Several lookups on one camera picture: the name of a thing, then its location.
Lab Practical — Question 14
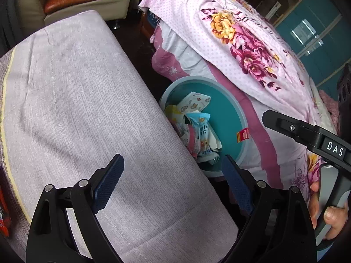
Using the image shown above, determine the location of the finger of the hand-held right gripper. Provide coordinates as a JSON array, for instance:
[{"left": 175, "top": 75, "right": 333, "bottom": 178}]
[{"left": 261, "top": 110, "right": 320, "bottom": 154}]

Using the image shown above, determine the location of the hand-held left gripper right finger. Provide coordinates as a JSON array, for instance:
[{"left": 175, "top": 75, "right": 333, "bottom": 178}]
[{"left": 222, "top": 155, "right": 318, "bottom": 263}]

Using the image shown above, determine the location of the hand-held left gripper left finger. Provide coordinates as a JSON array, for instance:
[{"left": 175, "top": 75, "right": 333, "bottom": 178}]
[{"left": 26, "top": 153, "right": 125, "bottom": 263}]

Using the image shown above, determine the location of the teal round bin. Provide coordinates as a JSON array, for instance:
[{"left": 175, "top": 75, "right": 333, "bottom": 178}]
[{"left": 158, "top": 76, "right": 251, "bottom": 177}]

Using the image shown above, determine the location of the person's right forearm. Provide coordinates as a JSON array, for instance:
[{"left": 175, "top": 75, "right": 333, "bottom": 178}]
[{"left": 315, "top": 237, "right": 339, "bottom": 262}]

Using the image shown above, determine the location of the person's right hand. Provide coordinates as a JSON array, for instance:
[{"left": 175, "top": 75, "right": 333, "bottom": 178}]
[{"left": 308, "top": 182, "right": 349, "bottom": 240}]

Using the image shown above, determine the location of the pink fuzzy blanket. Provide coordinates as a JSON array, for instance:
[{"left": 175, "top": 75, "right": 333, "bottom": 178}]
[{"left": 318, "top": 89, "right": 340, "bottom": 128}]

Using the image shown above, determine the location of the pile of snack wrappers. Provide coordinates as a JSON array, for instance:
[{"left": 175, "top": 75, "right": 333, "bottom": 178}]
[{"left": 165, "top": 91, "right": 223, "bottom": 165}]

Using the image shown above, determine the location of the lilac table cover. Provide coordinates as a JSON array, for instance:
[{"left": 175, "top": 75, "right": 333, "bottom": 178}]
[{"left": 0, "top": 9, "right": 239, "bottom": 263}]

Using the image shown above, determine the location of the teal cabinet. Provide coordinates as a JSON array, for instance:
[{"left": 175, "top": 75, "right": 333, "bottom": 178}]
[{"left": 274, "top": 0, "right": 351, "bottom": 89}]

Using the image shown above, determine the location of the orange snack packet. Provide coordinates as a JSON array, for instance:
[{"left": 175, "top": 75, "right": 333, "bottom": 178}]
[{"left": 0, "top": 167, "right": 12, "bottom": 237}]

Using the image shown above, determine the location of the pink and white quilt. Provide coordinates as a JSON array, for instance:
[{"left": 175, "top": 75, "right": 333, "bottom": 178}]
[{"left": 151, "top": 19, "right": 324, "bottom": 193}]

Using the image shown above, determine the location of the cream leather armchair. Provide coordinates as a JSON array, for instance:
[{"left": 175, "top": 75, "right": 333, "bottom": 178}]
[{"left": 15, "top": 0, "right": 133, "bottom": 26}]

